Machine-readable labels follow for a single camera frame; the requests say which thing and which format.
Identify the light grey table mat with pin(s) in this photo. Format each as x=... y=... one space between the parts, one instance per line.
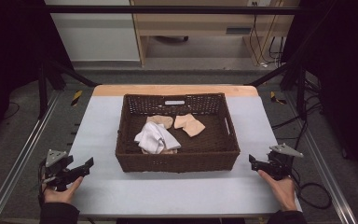
x=174 y=193

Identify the black metal crossbar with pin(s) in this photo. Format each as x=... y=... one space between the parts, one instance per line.
x=167 y=9

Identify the black metal stand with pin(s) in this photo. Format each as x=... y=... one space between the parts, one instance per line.
x=300 y=90
x=42 y=90

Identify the brown wicker basket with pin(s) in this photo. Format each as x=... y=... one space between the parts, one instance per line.
x=211 y=146

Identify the white sock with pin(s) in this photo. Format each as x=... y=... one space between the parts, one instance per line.
x=155 y=137

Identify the yellow black tape strip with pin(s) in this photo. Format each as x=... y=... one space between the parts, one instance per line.
x=76 y=97
x=275 y=98

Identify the person's left hand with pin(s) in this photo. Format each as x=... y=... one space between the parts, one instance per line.
x=60 y=196

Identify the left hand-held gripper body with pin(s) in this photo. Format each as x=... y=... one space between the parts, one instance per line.
x=55 y=169

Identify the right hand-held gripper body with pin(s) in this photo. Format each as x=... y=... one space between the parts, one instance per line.
x=279 y=166

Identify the black curtain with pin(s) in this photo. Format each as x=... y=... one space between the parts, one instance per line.
x=9 y=56
x=348 y=77

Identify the person's right hand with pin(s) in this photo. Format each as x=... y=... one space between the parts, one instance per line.
x=282 y=191

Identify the aluminium rail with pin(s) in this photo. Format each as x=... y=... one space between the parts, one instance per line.
x=329 y=174
x=21 y=161

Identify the wooden desk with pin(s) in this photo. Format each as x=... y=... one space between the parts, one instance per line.
x=199 y=23

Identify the white cabinet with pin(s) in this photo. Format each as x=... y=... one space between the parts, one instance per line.
x=96 y=37

